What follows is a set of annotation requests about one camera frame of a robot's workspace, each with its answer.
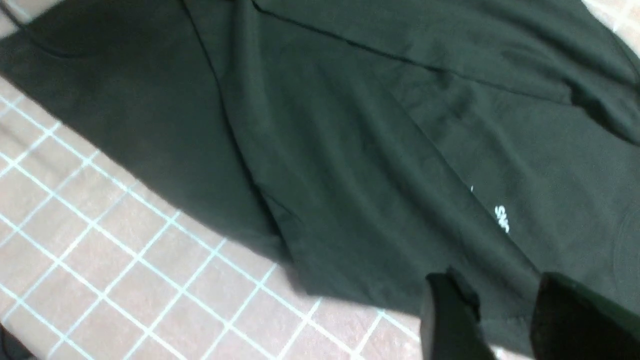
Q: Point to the pink checkered tablecloth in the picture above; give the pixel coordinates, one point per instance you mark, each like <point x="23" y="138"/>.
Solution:
<point x="96" y="265"/>

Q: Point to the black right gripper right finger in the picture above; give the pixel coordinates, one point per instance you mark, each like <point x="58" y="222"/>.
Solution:
<point x="572" y="322"/>

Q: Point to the dark gray long-sleeved shirt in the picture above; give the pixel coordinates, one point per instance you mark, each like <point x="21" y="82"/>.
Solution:
<point x="368" y="143"/>

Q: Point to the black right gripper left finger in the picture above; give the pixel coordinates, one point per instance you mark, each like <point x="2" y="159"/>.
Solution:
<point x="450" y="319"/>

